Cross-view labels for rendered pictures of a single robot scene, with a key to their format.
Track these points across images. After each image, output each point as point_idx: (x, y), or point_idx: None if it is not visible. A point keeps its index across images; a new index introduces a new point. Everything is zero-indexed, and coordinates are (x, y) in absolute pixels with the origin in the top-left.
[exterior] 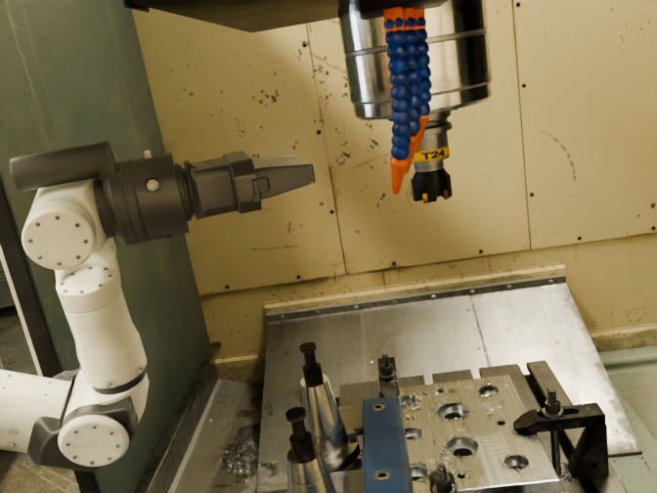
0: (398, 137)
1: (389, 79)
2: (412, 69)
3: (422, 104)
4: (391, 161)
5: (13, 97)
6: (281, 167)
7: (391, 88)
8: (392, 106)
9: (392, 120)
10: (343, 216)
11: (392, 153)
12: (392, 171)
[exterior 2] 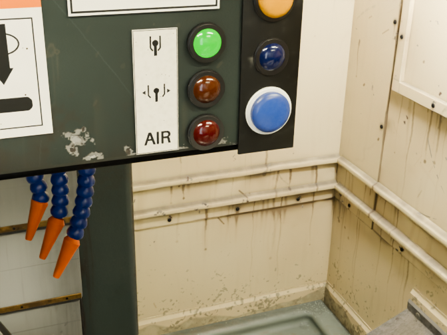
0: (86, 219)
1: (89, 172)
2: None
3: (46, 191)
4: (76, 244)
5: None
6: (6, 329)
7: (88, 179)
8: (90, 193)
9: (87, 206)
10: None
11: (80, 235)
12: (71, 254)
